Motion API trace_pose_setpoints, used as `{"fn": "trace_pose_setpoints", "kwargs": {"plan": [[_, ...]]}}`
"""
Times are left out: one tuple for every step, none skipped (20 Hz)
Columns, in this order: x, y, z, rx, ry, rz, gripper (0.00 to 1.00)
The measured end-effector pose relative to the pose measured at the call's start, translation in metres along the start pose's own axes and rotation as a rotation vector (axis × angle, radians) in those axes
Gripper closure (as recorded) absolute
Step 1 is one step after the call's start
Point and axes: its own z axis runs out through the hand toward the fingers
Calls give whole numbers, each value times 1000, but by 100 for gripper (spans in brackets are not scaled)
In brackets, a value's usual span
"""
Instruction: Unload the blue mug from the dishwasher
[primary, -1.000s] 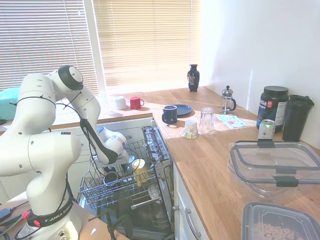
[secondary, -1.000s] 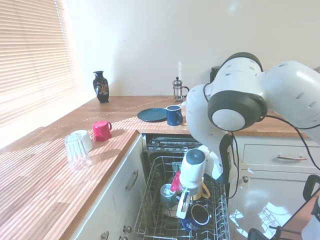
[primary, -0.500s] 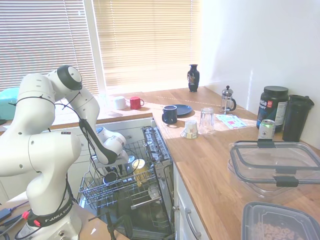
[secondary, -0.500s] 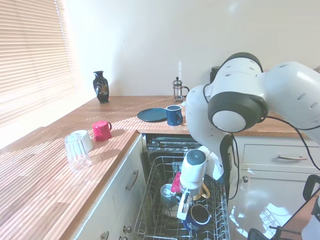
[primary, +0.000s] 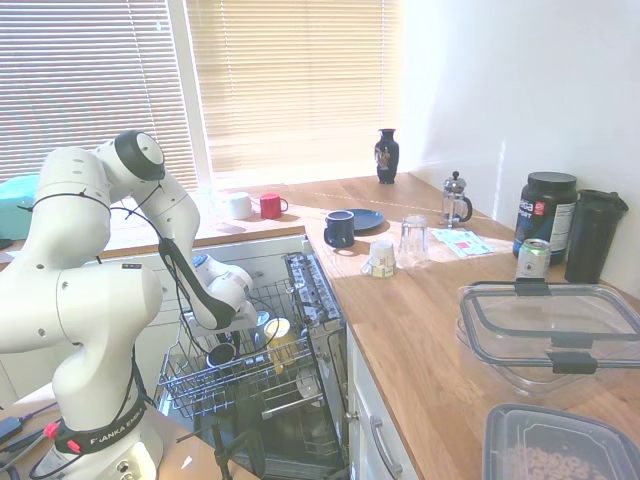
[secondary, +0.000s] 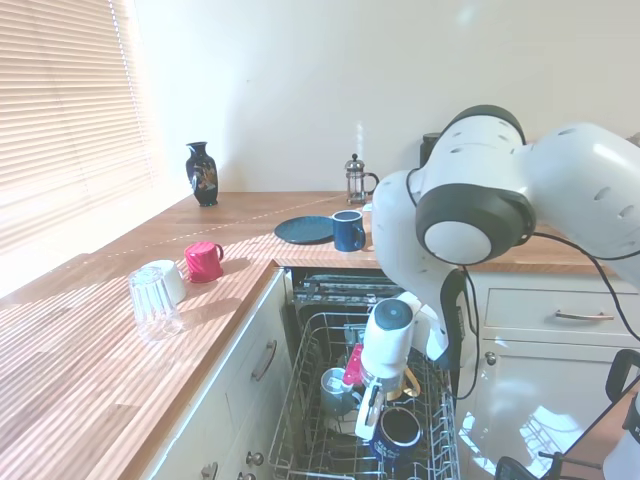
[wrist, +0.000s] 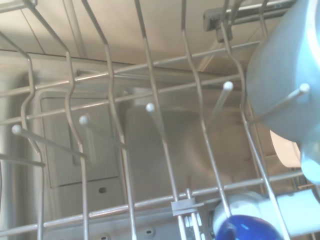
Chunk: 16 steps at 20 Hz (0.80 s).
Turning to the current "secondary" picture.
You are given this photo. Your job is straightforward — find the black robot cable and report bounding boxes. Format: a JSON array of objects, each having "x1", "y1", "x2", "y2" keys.
[{"x1": 405, "y1": 167, "x2": 640, "y2": 401}]

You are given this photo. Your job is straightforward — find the gold metallic mug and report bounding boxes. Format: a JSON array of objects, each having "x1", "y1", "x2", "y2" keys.
[{"x1": 384, "y1": 367, "x2": 422, "y2": 401}]

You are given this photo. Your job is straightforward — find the metal drawer handle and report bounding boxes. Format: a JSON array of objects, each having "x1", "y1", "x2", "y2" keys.
[
  {"x1": 554, "y1": 309, "x2": 615, "y2": 322},
  {"x1": 249, "y1": 339, "x2": 279, "y2": 384}
]

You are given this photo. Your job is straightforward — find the grey mug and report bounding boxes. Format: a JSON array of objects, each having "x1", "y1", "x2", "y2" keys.
[{"x1": 319, "y1": 367, "x2": 364, "y2": 416}]

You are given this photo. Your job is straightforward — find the dark blue plate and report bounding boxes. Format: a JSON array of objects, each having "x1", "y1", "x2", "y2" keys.
[{"x1": 274, "y1": 215, "x2": 337, "y2": 246}]

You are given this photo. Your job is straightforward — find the beige window blind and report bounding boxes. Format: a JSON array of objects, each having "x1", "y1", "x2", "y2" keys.
[{"x1": 0, "y1": 0, "x2": 161, "y2": 301}]

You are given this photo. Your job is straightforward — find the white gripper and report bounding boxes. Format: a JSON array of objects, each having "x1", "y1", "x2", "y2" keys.
[{"x1": 353, "y1": 383, "x2": 388, "y2": 442}]

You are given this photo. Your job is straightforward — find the blue mug with pale rim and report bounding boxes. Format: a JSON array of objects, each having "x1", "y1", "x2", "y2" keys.
[{"x1": 331, "y1": 209, "x2": 367, "y2": 253}]

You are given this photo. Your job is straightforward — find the plain white cup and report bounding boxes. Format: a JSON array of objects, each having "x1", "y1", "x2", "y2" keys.
[{"x1": 149, "y1": 259, "x2": 187, "y2": 304}]

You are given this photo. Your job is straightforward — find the open dishwasher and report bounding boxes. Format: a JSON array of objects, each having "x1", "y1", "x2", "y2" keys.
[{"x1": 284, "y1": 266, "x2": 464, "y2": 480}]

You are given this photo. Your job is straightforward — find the red mug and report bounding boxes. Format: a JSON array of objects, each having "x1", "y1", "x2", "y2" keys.
[{"x1": 183, "y1": 241, "x2": 225, "y2": 284}]

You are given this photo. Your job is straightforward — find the dark blue mug with print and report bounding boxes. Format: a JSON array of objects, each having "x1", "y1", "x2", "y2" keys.
[{"x1": 370, "y1": 406, "x2": 425, "y2": 469}]

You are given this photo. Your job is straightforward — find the wire dishwasher rack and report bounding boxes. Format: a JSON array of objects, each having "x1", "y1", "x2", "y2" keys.
[{"x1": 267, "y1": 312, "x2": 461, "y2": 480}]

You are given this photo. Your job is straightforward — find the dark blue painted vase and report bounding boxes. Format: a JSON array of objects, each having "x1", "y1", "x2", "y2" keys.
[{"x1": 185, "y1": 141, "x2": 220, "y2": 208}]

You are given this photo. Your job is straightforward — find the white cabinet beside dishwasher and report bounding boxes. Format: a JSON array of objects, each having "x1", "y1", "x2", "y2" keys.
[{"x1": 452, "y1": 272, "x2": 640, "y2": 480}]

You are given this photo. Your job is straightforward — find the glass french press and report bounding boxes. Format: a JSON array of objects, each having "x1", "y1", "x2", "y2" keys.
[{"x1": 343, "y1": 153, "x2": 380, "y2": 207}]

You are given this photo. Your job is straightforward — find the clear ribbed glass tumbler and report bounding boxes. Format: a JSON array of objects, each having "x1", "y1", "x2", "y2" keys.
[{"x1": 128, "y1": 264, "x2": 184, "y2": 344}]

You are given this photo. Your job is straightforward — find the white cabinet under window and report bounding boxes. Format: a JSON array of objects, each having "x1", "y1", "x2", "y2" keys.
[{"x1": 144, "y1": 267, "x2": 296, "y2": 480}]

